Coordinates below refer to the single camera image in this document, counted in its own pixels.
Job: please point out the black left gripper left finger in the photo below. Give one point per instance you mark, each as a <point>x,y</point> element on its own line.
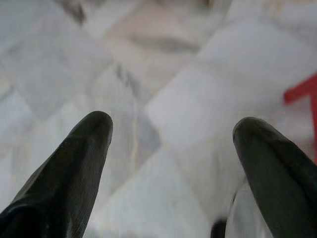
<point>62,186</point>

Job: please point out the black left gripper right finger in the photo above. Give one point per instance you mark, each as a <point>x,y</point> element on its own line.
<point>280,186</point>

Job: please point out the red plastic stool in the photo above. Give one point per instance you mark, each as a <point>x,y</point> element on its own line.
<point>304,91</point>

